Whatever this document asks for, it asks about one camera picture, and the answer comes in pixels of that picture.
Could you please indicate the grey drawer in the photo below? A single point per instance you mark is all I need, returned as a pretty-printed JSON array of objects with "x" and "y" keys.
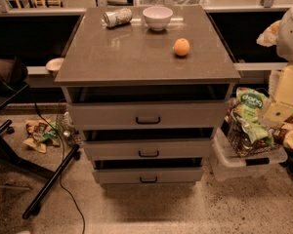
[
  {"x": 138, "y": 176},
  {"x": 146, "y": 149},
  {"x": 123, "y": 116}
]

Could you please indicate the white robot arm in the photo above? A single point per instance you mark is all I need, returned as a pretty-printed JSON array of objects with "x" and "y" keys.
[{"x": 284, "y": 43}]

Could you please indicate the grey drawer cabinet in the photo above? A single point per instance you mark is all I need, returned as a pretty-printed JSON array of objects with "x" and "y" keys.
[{"x": 134, "y": 64}]

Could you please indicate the orange fruit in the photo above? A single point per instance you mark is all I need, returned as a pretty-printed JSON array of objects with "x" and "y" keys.
[{"x": 181, "y": 47}]

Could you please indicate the white bowl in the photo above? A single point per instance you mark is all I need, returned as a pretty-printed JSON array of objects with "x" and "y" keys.
[{"x": 157, "y": 17}]

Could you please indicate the tipped soda can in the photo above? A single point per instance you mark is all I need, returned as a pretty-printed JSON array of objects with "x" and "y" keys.
[{"x": 117, "y": 17}]

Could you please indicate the clear plastic bin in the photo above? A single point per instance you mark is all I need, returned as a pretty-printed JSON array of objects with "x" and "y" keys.
[{"x": 226, "y": 164}]

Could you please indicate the green snack bag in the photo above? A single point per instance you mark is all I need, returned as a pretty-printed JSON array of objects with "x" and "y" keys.
[{"x": 248, "y": 109}]

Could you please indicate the snack bags on floor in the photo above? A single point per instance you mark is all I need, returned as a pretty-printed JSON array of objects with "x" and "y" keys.
[{"x": 40, "y": 133}]

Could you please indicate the small wire basket left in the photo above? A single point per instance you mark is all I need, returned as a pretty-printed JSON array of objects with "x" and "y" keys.
[{"x": 66, "y": 129}]

